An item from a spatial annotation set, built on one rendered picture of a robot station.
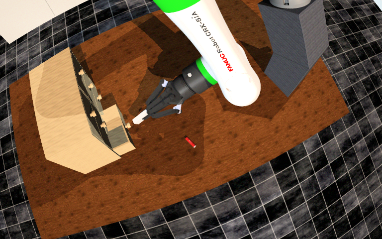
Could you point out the small wooden chest of drawers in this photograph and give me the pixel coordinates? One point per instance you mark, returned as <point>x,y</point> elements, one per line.
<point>62,122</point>

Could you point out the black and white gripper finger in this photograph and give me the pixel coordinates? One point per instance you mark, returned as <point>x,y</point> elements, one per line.
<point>153,112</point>
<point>154,100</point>

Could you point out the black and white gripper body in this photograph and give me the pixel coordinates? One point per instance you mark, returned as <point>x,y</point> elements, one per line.
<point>184,92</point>

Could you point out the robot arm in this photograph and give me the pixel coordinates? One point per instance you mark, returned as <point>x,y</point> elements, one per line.
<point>223,61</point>

